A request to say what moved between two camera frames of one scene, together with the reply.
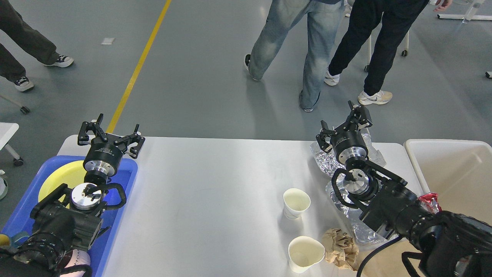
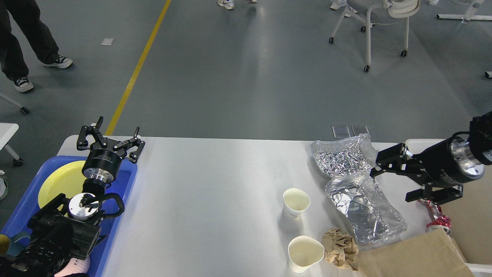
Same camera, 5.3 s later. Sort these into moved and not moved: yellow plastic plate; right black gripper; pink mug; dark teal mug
Moved: right black gripper
Not moved: yellow plastic plate; pink mug; dark teal mug
